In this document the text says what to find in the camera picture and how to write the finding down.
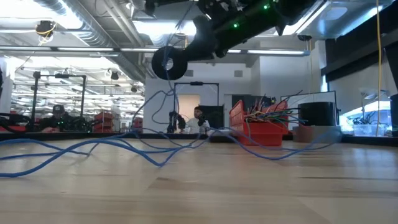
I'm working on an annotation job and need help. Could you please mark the black metal table frame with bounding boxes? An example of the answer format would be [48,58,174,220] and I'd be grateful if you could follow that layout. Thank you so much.
[0,131,398,147]

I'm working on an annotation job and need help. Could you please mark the red shelf rack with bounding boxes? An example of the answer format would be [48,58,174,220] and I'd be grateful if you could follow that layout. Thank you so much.
[93,111,121,133]

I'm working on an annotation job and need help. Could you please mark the long ceiling light bar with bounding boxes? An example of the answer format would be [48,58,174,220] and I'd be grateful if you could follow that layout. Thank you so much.
[0,45,311,57]

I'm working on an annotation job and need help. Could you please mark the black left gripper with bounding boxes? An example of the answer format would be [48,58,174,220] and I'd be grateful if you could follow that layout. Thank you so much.
[144,0,200,17]

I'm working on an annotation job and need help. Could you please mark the yellow black cable reel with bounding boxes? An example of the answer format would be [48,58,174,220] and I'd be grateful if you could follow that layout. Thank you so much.
[34,20,57,39]

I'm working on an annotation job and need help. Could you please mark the black gantry frame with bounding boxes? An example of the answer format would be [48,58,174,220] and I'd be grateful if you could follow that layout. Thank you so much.
[30,70,88,131]
[173,82,220,131]

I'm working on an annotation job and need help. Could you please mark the red plastic bin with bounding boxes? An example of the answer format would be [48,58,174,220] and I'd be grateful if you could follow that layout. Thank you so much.
[229,99,290,147]

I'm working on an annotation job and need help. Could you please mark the black cord spool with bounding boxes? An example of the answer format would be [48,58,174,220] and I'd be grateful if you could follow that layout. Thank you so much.
[150,45,189,81]

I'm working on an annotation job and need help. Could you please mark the silver ventilation duct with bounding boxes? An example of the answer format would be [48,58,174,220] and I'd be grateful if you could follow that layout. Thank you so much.
[32,0,158,82]

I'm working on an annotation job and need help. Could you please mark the clear plastic container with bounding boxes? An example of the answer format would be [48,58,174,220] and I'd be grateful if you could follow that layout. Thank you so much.
[352,123,379,137]

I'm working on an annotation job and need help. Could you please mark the long blue cord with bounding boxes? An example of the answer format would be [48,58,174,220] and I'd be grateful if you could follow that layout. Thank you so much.
[0,1,343,179]

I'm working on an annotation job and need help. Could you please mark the grey plastic case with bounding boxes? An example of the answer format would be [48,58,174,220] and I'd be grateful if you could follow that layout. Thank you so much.
[206,129,239,143]

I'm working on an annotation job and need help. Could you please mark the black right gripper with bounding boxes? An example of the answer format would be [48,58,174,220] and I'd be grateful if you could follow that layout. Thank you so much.
[185,14,231,62]

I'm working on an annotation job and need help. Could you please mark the black tape roll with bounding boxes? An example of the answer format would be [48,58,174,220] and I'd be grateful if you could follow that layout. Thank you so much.
[297,101,338,127]

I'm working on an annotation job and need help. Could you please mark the person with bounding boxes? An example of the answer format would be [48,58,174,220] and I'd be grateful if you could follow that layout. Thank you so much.
[39,104,77,133]
[186,105,211,134]

